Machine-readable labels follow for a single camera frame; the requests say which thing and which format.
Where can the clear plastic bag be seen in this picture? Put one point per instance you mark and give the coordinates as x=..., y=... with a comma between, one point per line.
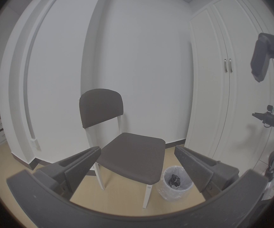
x=167, y=170

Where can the dark grey padded chair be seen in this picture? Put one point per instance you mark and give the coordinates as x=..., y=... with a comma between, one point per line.
x=132, y=155

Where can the white wardrobe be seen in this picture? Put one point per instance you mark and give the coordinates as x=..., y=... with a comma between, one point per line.
x=210, y=84

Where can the white trash bin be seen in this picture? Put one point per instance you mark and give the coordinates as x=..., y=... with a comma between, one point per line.
x=173, y=195

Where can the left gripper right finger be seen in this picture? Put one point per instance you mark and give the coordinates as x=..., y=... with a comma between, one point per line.
x=194, y=167

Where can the crumpled black plastic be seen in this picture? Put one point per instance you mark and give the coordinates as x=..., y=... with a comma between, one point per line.
x=175, y=181

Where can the white wall socket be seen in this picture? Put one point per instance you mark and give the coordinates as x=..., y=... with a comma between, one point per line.
x=35, y=143

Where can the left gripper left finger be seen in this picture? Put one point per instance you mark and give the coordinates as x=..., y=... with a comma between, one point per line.
x=80, y=165

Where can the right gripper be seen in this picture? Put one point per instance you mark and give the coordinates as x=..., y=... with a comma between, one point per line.
x=272, y=119

